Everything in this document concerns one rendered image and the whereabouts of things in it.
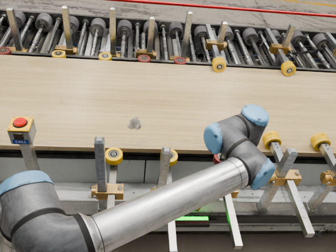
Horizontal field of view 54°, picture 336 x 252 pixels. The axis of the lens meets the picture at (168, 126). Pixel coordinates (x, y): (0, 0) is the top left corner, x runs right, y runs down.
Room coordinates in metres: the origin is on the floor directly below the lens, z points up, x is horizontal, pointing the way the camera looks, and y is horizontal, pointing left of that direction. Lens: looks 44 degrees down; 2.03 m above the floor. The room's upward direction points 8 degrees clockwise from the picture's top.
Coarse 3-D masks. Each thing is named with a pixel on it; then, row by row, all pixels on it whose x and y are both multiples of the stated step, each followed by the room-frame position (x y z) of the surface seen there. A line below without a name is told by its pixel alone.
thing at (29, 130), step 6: (12, 120) 0.77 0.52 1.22; (30, 120) 0.78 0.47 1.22; (12, 126) 0.74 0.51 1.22; (18, 126) 0.74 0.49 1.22; (24, 126) 0.75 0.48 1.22; (30, 126) 0.76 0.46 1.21; (12, 132) 0.72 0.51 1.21; (24, 132) 0.73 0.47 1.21; (30, 132) 0.74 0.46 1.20; (12, 138) 0.72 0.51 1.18; (24, 138) 0.73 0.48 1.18; (30, 138) 0.73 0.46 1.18
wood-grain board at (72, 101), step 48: (0, 96) 1.23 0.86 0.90; (48, 96) 1.28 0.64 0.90; (96, 96) 1.33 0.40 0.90; (144, 96) 1.39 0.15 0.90; (192, 96) 1.45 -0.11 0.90; (240, 96) 1.51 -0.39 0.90; (288, 96) 1.58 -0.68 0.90; (0, 144) 0.92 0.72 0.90; (48, 144) 0.95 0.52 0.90; (144, 144) 1.04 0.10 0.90; (192, 144) 1.08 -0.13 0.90; (288, 144) 1.17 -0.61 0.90
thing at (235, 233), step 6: (228, 198) 0.83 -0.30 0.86; (228, 204) 0.80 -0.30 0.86; (228, 210) 0.77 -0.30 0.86; (234, 210) 0.78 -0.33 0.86; (228, 216) 0.75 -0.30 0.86; (234, 216) 0.75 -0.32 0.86; (228, 222) 0.73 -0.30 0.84; (234, 222) 0.72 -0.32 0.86; (234, 228) 0.69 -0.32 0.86; (234, 234) 0.67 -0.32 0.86; (234, 240) 0.64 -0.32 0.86; (240, 240) 0.64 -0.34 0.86; (234, 246) 0.62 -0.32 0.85; (240, 246) 0.62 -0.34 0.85
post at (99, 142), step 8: (96, 136) 0.81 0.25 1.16; (96, 144) 0.78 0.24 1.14; (104, 144) 0.81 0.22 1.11; (96, 152) 0.78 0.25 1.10; (104, 152) 0.80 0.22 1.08; (96, 160) 0.78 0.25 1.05; (104, 160) 0.79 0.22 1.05; (96, 168) 0.78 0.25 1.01; (104, 168) 0.79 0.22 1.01; (96, 176) 0.78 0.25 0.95; (104, 176) 0.79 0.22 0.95; (104, 184) 0.78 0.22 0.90; (104, 200) 0.78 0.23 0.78
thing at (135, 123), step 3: (135, 117) 1.20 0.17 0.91; (132, 120) 1.18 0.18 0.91; (135, 120) 1.17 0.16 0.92; (138, 120) 1.18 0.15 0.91; (129, 123) 1.16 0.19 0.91; (132, 123) 1.15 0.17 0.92; (135, 123) 1.16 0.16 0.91; (138, 123) 1.16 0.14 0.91; (129, 126) 1.13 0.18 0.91; (132, 126) 1.14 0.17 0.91; (135, 126) 1.14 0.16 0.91; (138, 126) 1.14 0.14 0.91
